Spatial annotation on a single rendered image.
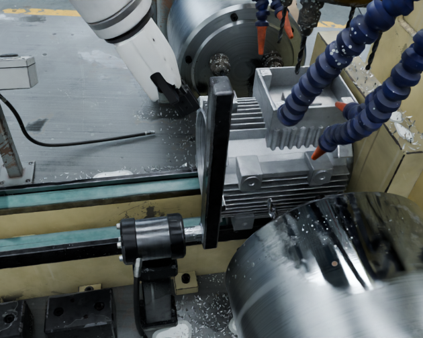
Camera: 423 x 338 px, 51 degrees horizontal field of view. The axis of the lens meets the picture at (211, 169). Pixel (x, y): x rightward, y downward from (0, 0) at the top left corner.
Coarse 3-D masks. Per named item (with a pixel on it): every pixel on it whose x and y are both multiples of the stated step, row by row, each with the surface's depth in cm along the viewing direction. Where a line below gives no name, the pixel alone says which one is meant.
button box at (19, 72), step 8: (16, 56) 76; (24, 56) 79; (32, 56) 80; (0, 64) 74; (8, 64) 74; (16, 64) 74; (24, 64) 74; (32, 64) 78; (0, 72) 74; (8, 72) 74; (16, 72) 75; (24, 72) 75; (32, 72) 78; (0, 80) 74; (8, 80) 75; (16, 80) 75; (24, 80) 75; (32, 80) 77; (0, 88) 75; (8, 88) 75; (16, 88) 75; (24, 88) 76
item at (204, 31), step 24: (192, 0) 82; (216, 0) 77; (240, 0) 75; (168, 24) 90; (192, 24) 77; (216, 24) 76; (240, 24) 76; (192, 48) 78; (216, 48) 78; (240, 48) 79; (264, 48) 80; (288, 48) 81; (192, 72) 81; (216, 72) 78; (240, 72) 83; (240, 96) 87
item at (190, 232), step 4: (184, 228) 58; (188, 228) 58; (192, 228) 58; (188, 232) 58; (192, 232) 58; (196, 232) 58; (188, 236) 57; (192, 236) 58; (196, 236) 58; (188, 240) 58; (192, 240) 58
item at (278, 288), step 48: (384, 192) 46; (288, 240) 43; (336, 240) 41; (384, 240) 41; (240, 288) 46; (288, 288) 41; (336, 288) 38; (384, 288) 37; (240, 336) 46; (288, 336) 39; (336, 336) 36; (384, 336) 35
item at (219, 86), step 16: (224, 80) 43; (208, 96) 44; (224, 96) 42; (208, 112) 45; (224, 112) 43; (208, 128) 46; (224, 128) 44; (208, 144) 47; (224, 144) 46; (208, 160) 48; (224, 160) 48; (208, 176) 49; (224, 176) 50; (208, 192) 51; (208, 208) 53; (224, 208) 54; (208, 224) 55; (208, 240) 58
